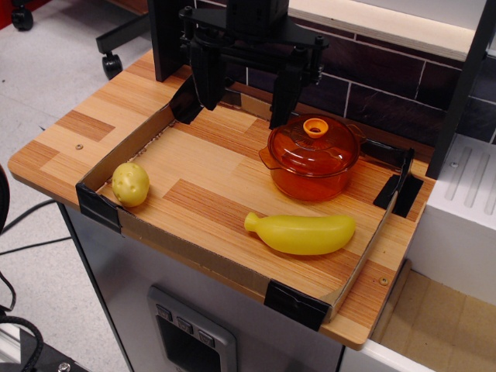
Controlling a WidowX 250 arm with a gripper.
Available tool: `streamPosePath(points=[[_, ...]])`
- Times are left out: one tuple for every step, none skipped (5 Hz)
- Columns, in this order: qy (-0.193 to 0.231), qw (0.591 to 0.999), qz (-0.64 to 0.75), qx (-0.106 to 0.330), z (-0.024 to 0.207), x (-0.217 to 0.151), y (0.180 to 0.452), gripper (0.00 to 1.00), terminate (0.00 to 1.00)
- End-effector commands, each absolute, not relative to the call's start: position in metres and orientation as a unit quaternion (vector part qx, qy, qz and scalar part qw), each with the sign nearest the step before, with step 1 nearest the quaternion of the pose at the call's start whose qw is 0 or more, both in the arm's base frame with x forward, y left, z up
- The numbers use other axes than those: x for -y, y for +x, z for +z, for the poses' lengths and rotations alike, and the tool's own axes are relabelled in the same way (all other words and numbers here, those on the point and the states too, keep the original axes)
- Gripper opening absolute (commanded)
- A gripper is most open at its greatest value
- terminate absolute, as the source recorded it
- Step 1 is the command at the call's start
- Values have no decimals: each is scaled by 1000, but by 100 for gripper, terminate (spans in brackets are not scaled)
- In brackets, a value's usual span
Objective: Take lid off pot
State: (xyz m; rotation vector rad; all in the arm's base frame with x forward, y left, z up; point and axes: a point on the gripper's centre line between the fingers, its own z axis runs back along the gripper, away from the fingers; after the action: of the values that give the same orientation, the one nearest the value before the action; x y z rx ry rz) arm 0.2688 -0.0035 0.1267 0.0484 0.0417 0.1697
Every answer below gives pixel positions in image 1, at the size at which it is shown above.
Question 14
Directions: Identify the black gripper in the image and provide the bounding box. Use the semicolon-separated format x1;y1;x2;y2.
179;1;329;129

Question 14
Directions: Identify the orange transparent pot lid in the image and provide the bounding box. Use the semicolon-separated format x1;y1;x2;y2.
260;115;364;177

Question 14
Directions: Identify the orange transparent pot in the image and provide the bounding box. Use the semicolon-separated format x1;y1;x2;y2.
268;131;366;202

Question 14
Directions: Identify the black office chair base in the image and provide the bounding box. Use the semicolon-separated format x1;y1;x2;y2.
96;14;150;80

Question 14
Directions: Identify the yellow toy potato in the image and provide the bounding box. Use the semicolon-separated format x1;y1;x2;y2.
112;162;150;207

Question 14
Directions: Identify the yellow toy banana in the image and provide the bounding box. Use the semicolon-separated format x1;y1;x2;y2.
244;212;356;256

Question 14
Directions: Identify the light wooden shelf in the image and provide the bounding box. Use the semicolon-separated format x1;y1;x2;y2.
288;0;475;61

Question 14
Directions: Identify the cardboard fence with black tape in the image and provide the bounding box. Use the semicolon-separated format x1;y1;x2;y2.
77;77;432;344

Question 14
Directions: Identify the white toy sink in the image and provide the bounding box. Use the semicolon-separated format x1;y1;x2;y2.
407;135;495;304

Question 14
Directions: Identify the grey toy oven panel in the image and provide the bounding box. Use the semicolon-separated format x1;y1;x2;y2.
147;286;238;372

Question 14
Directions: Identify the black vertical post left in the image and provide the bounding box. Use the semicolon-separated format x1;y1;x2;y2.
147;0;195;81

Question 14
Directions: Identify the black vertical post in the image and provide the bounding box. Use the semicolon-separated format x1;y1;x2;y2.
425;0;495;180
147;0;195;81

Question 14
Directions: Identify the black vertical post right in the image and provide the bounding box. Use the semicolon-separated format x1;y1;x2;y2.
425;0;495;180

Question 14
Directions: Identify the black cable on floor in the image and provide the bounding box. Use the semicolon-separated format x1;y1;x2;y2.
0;198;73;257

